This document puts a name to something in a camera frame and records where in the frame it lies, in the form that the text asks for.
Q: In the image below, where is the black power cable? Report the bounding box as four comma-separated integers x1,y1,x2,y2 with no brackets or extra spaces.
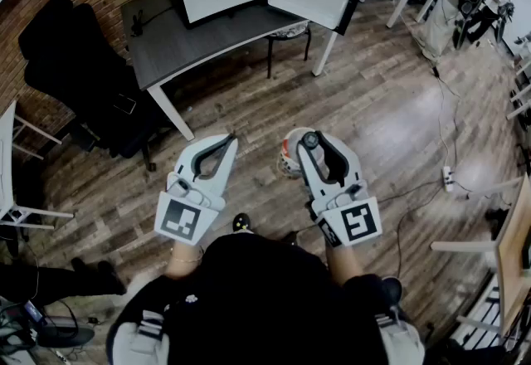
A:
130,8,175,37

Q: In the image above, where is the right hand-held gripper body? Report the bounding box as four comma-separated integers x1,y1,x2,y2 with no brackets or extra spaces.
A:
307,180,382,248

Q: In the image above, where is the clear plastic bottle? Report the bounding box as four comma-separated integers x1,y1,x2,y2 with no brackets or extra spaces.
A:
278,127,329,182

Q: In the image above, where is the person's left forearm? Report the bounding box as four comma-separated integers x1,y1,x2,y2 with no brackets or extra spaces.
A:
165,241,204,280

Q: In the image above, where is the black phone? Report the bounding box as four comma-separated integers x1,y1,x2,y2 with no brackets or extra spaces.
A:
114,93,137,115

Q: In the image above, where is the person's black clothed torso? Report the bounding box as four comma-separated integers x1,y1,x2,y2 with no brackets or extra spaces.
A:
105,230,426,365

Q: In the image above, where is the black framed stool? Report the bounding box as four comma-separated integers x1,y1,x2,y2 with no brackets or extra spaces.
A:
265,21,312,79

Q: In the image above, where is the white padded shoulder strap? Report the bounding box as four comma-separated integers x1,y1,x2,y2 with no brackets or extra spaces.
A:
373,313,426,365
105,309,171,365

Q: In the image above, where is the dark grey table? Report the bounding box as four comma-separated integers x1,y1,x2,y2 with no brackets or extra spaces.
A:
119,0,339,141

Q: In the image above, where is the white shelf rack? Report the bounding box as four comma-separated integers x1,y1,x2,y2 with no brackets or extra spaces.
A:
505,35,531,120

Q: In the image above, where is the person's right forearm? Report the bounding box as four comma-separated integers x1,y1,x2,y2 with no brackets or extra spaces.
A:
325,245,362,288

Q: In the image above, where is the black adapter floor cable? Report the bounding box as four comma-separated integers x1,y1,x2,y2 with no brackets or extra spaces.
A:
431,64,461,173

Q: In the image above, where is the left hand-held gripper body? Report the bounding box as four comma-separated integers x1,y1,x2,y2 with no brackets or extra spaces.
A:
154,173,227,247

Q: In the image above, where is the wooden table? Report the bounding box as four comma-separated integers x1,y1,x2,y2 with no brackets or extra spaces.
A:
431,176,531,339

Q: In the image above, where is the grey round base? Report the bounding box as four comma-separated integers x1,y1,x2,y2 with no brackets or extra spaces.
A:
37,325,96,348

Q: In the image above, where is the black office chair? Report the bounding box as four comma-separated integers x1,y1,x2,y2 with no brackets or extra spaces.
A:
18,0,175,172

